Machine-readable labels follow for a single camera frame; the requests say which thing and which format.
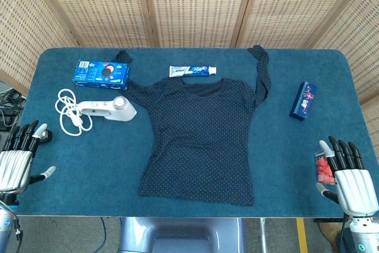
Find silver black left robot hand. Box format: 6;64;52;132
0;120;56;194

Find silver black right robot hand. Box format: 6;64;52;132
315;136;379;217

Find white power cord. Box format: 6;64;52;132
54;88;94;137

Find white handheld iron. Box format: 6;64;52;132
77;95;137;122

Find navy polka dot t-shirt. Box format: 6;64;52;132
115;44;272;206

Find red snack packet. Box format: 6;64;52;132
313;150;337;185

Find teal table cover cloth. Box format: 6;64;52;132
16;47;375;218

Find small dark blue carton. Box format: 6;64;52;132
289;81;317;121

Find metal table leg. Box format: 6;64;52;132
259;217;267;253

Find blue Oreo cookie box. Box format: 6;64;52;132
72;59;130;91

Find blue-grey robot torso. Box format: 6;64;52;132
118;216;246;253

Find blue white toothpaste tube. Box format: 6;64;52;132
169;65;217;79

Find woven bamboo folding screen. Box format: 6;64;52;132
0;0;379;105

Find black cable bundle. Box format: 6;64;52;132
0;88;26;131

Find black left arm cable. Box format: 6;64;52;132
0;198;23;253

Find blue floor cable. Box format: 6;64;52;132
99;216;108;253

